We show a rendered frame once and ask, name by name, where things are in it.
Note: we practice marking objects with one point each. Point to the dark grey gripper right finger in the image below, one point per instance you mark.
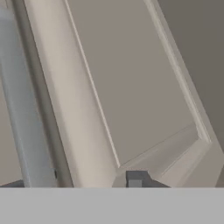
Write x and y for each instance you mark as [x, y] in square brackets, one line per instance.
[136, 176]

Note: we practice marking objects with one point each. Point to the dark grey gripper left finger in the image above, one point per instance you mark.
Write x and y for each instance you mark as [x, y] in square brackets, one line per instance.
[15, 184]

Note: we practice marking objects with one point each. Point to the beige panelled cabinet door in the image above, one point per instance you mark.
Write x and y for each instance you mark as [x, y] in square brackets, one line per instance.
[131, 87]

